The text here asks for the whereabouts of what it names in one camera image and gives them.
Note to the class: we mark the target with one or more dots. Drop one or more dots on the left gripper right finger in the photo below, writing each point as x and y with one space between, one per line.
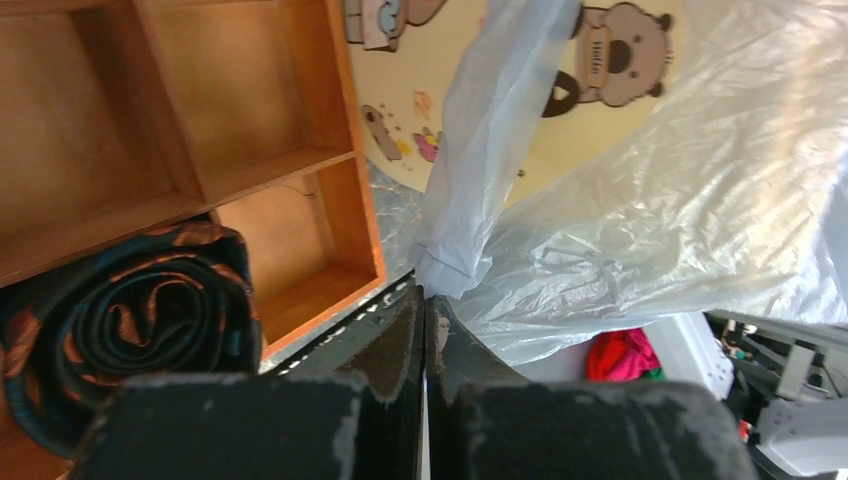
487 421

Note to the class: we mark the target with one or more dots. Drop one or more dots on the black orange rolled belt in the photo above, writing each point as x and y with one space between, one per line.
178 299

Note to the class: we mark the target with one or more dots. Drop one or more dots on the light blue plastic trash bag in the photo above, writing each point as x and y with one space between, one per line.
715 203

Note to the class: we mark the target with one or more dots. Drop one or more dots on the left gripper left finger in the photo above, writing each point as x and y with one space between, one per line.
361 420

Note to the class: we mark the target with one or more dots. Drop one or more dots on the pink cloth pile outside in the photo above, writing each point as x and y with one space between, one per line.
623 356

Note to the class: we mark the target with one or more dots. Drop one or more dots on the orange compartment tray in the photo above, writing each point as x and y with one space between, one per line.
123 117

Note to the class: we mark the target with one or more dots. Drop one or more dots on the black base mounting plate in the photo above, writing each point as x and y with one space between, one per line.
346 334

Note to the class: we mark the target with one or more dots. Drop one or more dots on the yellow round trash bin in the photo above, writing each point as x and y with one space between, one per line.
617 65

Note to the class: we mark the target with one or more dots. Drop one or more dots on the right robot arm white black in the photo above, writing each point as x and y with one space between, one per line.
785 383

